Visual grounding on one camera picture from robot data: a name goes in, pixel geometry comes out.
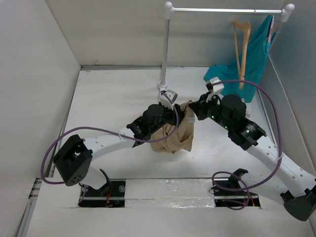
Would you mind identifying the beige t shirt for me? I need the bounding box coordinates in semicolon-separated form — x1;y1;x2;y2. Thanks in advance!
151;100;196;154

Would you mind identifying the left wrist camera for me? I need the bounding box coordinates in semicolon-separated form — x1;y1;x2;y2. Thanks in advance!
159;89;178;110

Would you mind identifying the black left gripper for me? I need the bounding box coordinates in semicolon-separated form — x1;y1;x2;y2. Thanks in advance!
149;102;184;134

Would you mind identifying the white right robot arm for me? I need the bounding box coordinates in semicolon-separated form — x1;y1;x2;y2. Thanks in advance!
189;94;316;221

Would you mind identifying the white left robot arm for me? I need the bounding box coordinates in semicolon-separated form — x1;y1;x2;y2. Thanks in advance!
53;104;184;196

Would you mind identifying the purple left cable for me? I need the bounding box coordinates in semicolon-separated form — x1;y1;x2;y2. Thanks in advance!
40;91;180;205

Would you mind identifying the teal shirt on rack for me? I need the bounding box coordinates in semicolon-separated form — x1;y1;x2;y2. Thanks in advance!
203;15;276;103

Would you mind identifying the wooden clothes hanger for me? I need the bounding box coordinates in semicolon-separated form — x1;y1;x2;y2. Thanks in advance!
233;21;251;89

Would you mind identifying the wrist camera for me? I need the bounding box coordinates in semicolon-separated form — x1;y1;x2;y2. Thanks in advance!
159;89;178;110
206;77;224;102

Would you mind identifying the white metal clothes rack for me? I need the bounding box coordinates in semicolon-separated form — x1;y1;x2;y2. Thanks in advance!
158;1;295;90

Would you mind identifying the pink hanger on rack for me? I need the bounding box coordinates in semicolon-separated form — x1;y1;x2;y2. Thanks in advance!
267;15;275;43

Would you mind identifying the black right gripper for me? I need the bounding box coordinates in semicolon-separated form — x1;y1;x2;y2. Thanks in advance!
189;91;233;130

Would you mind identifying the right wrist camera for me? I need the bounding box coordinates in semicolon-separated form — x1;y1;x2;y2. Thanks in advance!
206;77;224;102

